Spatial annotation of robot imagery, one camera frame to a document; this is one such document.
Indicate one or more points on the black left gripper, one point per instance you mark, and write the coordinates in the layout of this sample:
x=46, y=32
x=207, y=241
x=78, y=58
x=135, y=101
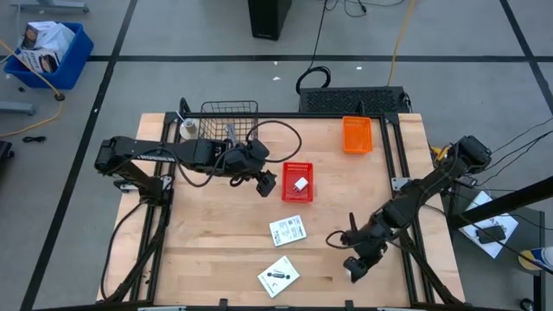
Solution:
x=239, y=163

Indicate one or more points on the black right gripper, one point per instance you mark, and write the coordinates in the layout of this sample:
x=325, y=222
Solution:
x=367, y=247

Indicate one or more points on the white box with device picture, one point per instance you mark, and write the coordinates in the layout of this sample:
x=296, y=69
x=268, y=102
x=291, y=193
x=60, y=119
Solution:
x=278, y=276

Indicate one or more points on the orange plastic bin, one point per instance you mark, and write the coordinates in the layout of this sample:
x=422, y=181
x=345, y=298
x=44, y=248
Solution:
x=357, y=134

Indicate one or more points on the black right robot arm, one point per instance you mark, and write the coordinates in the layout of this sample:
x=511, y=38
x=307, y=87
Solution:
x=432, y=185

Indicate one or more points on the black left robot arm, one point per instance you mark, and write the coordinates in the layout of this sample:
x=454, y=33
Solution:
x=142, y=151

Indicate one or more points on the red plastic bin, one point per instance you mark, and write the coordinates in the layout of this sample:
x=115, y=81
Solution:
x=288, y=170

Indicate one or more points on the blue plastic floor bin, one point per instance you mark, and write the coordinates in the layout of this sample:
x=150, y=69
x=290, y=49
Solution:
x=73, y=65

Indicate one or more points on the white tape roll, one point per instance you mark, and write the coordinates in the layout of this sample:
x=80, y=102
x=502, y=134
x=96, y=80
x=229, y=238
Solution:
x=188, y=126

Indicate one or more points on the black perforated equipment case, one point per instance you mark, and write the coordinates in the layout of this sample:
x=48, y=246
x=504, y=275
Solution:
x=345, y=99

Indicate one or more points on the black phone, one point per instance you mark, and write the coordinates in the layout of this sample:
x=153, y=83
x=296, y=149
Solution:
x=490, y=234

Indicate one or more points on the yellow plug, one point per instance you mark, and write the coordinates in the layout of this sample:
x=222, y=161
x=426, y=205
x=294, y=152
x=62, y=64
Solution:
x=440, y=152

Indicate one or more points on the white paper sheet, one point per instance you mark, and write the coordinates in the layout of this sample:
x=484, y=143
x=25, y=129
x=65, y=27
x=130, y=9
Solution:
x=510, y=222

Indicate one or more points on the black computer tower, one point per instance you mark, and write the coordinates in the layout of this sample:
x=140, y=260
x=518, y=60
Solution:
x=268, y=17

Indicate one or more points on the black metal beam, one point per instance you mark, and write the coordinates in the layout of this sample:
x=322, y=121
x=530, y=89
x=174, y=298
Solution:
x=510, y=201

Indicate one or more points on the black side table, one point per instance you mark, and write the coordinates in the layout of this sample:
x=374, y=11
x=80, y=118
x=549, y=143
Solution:
x=531, y=242

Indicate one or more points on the yellow and blue tape roll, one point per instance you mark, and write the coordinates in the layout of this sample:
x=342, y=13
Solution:
x=533, y=259

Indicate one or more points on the white product box with photo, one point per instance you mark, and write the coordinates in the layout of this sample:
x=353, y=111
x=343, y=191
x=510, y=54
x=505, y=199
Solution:
x=34, y=33
x=39, y=60

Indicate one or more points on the grey metal table foot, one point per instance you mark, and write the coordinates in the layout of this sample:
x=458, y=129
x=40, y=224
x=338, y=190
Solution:
x=17, y=108
x=52, y=6

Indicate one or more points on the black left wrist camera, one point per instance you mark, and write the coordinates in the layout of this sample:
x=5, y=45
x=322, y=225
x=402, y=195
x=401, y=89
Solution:
x=259, y=151

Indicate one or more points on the black aluminium table frame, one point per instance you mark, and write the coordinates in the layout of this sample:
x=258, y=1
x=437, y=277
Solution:
x=302, y=115

